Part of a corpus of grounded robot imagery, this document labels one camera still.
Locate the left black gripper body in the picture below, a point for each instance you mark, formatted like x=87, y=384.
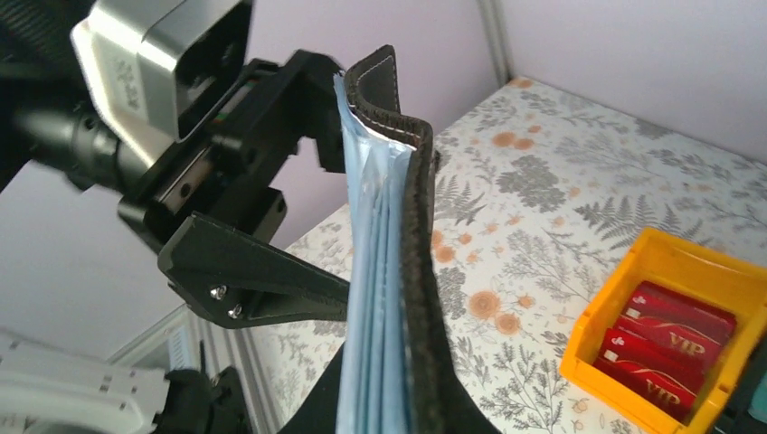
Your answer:
x=225, y=171

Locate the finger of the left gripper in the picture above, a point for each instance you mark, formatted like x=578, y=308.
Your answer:
x=231, y=279

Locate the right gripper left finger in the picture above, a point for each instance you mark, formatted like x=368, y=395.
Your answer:
x=317, y=413

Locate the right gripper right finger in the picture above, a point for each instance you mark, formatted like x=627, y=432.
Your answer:
x=463, y=415

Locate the black leather card holder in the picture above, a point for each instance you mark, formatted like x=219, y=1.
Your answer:
x=395, y=365

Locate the red VIP cards stack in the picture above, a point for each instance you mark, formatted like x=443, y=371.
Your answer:
x=663, y=345

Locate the near orange bin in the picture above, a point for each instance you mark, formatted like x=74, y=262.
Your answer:
x=734, y=285

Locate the black bin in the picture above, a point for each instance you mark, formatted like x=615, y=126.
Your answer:
x=745, y=412

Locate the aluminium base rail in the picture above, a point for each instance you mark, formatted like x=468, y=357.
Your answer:
x=181, y=339

